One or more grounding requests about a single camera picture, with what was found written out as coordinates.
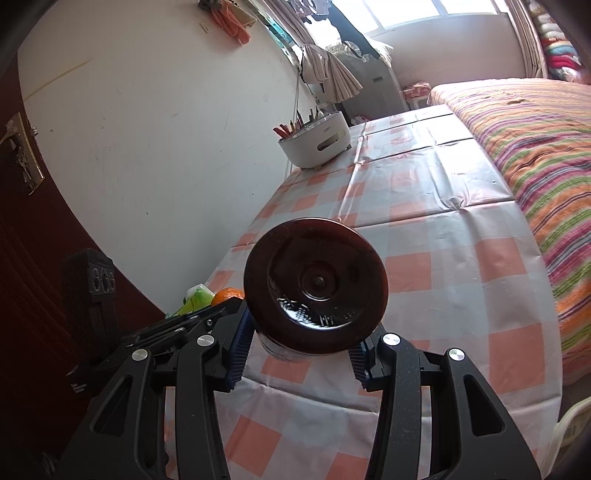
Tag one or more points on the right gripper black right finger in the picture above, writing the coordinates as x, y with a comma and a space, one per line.
473, 436

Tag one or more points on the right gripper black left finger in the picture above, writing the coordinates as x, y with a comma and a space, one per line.
157, 406

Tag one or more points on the orange fruit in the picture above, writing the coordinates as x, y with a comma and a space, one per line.
226, 294

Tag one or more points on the brown bottle blue label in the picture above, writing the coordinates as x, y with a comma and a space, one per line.
314, 287

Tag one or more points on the cream plastic trash bin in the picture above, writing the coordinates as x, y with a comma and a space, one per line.
569, 429

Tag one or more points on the dark red door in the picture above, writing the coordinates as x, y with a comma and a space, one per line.
51, 370

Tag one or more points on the pink checkered tablecloth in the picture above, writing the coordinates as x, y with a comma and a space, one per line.
463, 270

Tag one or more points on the white round container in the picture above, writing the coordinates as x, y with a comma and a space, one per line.
318, 142

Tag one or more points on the pink tied curtain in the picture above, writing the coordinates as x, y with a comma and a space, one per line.
318, 66

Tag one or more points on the striped bed sheet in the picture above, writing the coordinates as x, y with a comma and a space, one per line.
537, 133

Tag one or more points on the grey standing appliance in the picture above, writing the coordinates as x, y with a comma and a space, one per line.
381, 95

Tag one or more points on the hanging clothes on rod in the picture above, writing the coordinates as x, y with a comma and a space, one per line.
341, 23

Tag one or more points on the stack of folded quilts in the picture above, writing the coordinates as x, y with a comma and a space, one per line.
562, 59

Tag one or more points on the metal door handle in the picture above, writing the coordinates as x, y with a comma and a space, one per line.
16, 135

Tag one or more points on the pink cloth on wall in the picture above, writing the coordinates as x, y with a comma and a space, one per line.
230, 17

